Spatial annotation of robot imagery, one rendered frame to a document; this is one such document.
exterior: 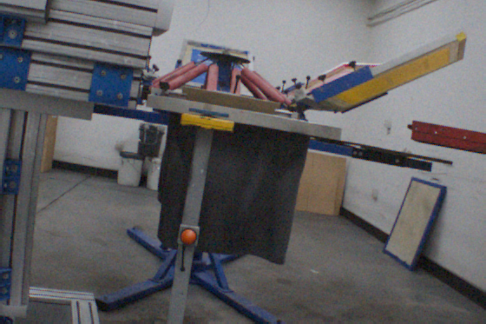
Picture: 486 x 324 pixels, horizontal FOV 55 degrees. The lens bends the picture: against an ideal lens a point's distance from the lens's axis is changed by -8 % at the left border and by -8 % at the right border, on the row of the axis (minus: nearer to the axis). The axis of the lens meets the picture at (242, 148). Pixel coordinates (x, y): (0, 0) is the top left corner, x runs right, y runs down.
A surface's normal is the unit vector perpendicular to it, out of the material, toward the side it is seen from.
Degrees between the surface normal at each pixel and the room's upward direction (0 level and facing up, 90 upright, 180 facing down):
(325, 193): 78
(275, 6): 90
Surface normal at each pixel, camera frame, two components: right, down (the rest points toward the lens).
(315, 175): 0.15, -0.14
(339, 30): 0.11, 0.07
